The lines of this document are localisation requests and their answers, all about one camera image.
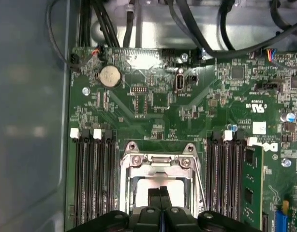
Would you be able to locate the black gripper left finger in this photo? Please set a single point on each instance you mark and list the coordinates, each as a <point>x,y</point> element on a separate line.
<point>148,217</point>

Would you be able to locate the metal socket cover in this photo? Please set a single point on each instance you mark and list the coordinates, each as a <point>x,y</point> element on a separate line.
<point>143,172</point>

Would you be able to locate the CPU socket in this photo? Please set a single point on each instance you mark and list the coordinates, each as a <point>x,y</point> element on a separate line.
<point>136,160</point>

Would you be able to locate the round coin cell battery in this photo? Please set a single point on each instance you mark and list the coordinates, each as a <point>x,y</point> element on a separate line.
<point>110,77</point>

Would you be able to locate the silver motherboard screw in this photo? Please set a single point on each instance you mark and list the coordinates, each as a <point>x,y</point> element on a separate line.
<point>286,162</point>
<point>85,91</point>

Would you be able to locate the green motherboard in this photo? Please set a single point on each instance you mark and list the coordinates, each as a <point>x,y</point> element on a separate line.
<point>163,108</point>

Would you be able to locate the black board connector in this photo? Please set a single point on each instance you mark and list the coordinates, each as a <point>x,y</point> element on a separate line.
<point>74,59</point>

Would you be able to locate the blue board connector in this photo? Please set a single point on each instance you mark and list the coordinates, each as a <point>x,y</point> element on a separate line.
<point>281,218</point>

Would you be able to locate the black grey PC case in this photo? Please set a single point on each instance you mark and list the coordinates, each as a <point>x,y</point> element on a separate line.
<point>30,120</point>

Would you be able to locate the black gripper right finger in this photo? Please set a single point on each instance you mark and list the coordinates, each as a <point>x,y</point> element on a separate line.
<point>177,220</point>

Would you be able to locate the black pin header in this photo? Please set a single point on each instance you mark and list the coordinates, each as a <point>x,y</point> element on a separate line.
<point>269,87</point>

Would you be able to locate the internal USB port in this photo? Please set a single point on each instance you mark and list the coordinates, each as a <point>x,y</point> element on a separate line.
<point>180,83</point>

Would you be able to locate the large blue-topped capacitor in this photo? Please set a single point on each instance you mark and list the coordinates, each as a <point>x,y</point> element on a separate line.
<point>290,117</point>

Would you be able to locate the green RAM stick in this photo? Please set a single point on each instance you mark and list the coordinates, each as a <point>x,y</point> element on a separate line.
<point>252,181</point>

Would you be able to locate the white label sticker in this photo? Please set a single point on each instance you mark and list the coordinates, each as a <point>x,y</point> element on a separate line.
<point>259,128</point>

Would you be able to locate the small blue-topped capacitor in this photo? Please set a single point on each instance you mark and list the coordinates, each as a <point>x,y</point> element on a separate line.
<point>233,127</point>

